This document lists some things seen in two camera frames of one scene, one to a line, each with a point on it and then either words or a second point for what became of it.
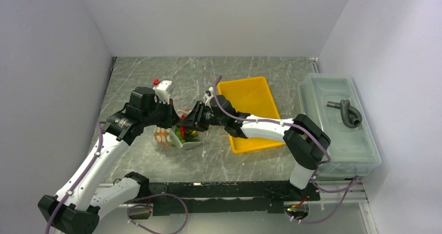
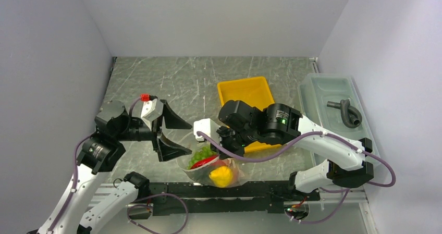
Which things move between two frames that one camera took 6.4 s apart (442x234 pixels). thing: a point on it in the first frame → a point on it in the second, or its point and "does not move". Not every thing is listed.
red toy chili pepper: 182,128 → 203,161
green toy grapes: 178,133 → 205,152
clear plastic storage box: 333,101 does not move
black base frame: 168,198 does not move
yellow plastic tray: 252,96 does not move
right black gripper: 194,120 → 221,132
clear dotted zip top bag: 177,136 → 203,164
